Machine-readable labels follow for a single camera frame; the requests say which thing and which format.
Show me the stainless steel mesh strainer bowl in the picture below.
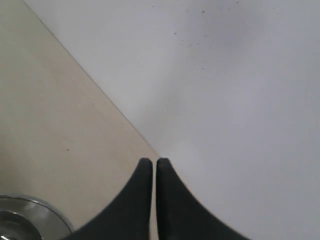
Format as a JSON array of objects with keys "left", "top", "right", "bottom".
[{"left": 0, "top": 192, "right": 74, "bottom": 240}]

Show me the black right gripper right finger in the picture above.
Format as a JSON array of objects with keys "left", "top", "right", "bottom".
[{"left": 156, "top": 158, "right": 246, "bottom": 240}]

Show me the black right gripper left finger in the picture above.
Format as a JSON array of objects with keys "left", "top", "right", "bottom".
[{"left": 65, "top": 158, "right": 153, "bottom": 240}]

